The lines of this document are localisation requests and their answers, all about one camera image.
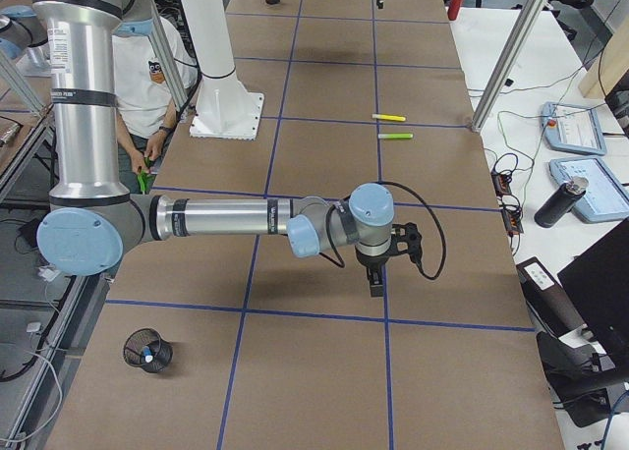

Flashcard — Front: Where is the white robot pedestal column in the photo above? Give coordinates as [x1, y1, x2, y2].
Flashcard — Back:
[181, 0, 264, 141]

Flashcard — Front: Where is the right black mesh cup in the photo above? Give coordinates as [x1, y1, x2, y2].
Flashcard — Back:
[122, 328, 173, 373]

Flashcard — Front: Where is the upper blue teach pendant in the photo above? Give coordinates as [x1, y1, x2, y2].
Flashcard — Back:
[541, 101, 607, 156]

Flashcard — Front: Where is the lower blue teach pendant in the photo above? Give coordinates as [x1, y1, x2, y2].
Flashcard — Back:
[548, 155, 628, 224]

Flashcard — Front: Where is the yellow highlighter marker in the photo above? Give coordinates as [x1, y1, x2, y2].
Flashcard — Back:
[372, 113, 407, 123]

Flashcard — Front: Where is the person in white shirt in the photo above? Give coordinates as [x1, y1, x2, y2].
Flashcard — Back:
[112, 35, 177, 194]

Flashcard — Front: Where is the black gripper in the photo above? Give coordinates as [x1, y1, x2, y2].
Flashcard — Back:
[355, 222, 423, 298]

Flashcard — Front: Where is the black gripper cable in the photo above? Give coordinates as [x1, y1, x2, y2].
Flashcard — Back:
[323, 180, 448, 281]

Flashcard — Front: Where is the blue teach pendant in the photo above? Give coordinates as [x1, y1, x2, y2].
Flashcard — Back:
[548, 155, 628, 224]
[541, 101, 607, 156]

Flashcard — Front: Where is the black water bottle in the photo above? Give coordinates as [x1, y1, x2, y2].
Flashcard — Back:
[534, 176, 589, 228]

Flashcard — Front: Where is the aluminium frame post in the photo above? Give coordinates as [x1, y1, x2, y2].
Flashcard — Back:
[471, 0, 547, 133]

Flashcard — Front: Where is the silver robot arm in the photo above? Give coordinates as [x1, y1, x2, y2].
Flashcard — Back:
[32, 0, 423, 297]

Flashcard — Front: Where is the blue highlighter marker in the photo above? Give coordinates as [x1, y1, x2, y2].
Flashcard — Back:
[142, 346, 153, 364]

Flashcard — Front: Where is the green highlighter marker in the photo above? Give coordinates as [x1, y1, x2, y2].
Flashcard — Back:
[377, 133, 414, 141]

